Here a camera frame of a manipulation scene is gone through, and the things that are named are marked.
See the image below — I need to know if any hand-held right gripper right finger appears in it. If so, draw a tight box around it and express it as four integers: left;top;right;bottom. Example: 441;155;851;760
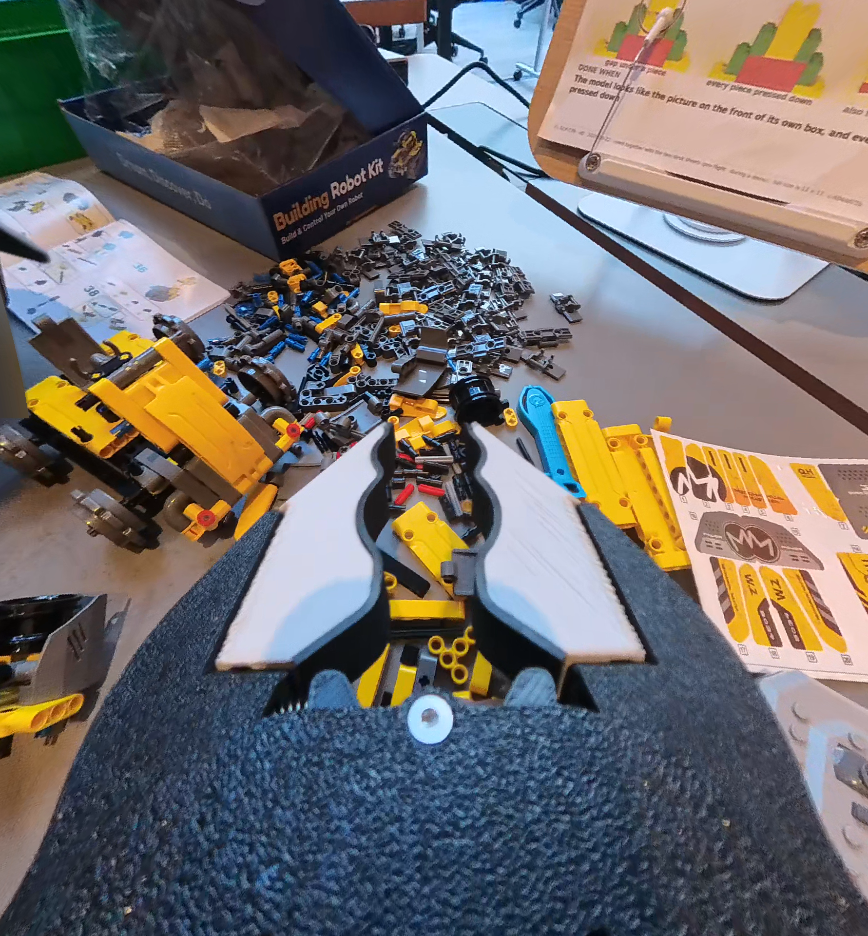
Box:
463;420;648;706

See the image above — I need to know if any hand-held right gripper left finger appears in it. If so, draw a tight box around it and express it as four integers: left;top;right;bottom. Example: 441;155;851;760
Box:
214;420;398;714

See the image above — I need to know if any small dark grey connector brick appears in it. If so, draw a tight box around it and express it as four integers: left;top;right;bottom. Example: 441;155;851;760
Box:
441;548;479;597

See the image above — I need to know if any small yellow brick wheel assembly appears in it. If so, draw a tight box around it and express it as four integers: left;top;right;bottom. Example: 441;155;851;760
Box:
0;594;131;758

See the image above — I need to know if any wooden task instruction board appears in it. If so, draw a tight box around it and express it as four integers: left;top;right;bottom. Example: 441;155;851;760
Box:
529;0;868;279

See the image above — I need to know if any blue brick separator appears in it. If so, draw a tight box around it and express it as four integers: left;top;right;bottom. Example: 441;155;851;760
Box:
516;385;587;500

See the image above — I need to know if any white instruction booklet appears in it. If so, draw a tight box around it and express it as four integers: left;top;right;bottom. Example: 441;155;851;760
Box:
0;172;230;341

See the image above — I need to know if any black toy tyre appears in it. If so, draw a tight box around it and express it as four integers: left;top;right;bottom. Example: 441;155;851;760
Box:
450;376;504;425

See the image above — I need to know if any yellow black brick vehicle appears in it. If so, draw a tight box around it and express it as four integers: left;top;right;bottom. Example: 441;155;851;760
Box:
0;314;303;551

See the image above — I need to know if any yellow black printed leaflet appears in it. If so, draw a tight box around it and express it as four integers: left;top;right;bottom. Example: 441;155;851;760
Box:
652;430;868;684

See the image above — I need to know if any green plastic bin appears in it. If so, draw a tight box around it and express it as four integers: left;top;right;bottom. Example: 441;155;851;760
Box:
0;0;87;182

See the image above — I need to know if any pile of loose building bricks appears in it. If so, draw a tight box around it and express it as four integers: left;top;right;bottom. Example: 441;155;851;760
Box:
207;219;691;706

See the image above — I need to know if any white stand base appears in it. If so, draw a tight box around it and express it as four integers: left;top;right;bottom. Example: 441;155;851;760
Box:
579;192;829;301

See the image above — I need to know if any dark blue kit box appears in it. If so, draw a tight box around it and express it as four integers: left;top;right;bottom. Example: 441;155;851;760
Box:
59;0;429;260

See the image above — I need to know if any grey battery box brick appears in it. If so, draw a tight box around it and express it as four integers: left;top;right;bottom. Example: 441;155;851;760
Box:
759;669;868;936

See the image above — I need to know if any black cable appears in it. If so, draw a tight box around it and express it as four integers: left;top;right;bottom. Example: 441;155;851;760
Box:
426;62;548;180

